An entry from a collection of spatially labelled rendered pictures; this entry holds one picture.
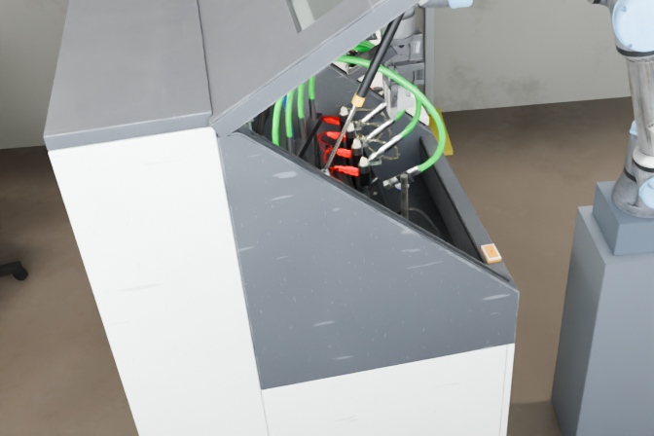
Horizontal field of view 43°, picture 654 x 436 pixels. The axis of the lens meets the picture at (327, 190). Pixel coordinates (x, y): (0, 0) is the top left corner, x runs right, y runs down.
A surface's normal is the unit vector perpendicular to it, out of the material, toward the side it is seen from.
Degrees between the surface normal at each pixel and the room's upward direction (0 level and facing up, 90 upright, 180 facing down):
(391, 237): 90
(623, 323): 90
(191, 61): 0
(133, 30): 0
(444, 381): 90
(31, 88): 90
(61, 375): 0
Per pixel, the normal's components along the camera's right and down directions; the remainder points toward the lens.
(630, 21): -0.18, 0.48
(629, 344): 0.04, 0.58
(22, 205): -0.07, -0.80
